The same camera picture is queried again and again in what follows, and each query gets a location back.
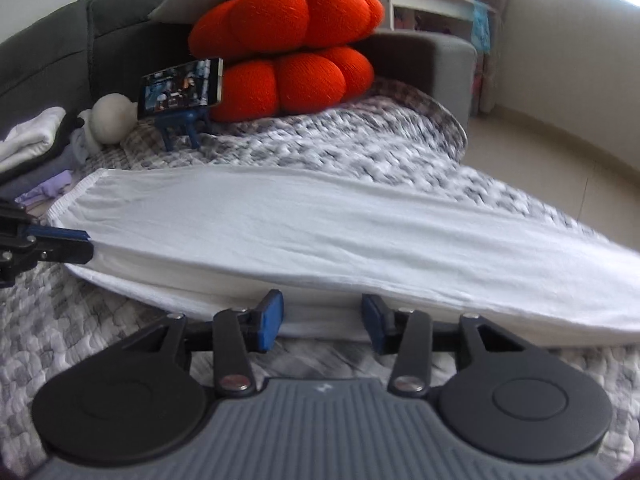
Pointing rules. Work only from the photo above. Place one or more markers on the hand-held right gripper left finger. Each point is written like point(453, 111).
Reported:
point(271, 317)

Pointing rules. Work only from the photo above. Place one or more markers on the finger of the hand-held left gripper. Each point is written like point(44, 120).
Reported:
point(55, 234)

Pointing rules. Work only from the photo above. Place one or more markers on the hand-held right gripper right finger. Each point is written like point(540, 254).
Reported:
point(371, 320)

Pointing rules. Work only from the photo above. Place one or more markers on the white cotton garment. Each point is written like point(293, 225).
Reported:
point(300, 230)

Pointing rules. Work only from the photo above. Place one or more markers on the folded purple clothes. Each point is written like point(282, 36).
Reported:
point(50, 187)

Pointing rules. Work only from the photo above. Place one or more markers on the folded grey-blue clothes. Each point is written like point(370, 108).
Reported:
point(80, 147)

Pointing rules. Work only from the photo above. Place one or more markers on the folded dark clothes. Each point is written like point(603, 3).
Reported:
point(62, 142)

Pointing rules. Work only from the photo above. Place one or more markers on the white round plush toy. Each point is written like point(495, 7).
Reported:
point(112, 120)

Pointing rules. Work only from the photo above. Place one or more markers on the blue stool-shaped phone stand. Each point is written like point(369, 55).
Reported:
point(177, 122)

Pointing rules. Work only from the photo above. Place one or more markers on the grey checked quilted blanket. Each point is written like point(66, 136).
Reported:
point(400, 150)

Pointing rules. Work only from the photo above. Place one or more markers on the dark grey sofa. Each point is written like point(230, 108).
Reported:
point(50, 60)

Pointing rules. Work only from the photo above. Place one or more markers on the smartphone playing video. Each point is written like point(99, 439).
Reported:
point(177, 87)

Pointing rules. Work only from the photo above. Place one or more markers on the orange flower-shaped cushion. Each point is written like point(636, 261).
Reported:
point(270, 20)

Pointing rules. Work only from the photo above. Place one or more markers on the blue printed bag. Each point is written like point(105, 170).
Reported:
point(481, 27)

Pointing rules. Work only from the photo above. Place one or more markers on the white shelf desk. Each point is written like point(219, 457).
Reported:
point(430, 0)

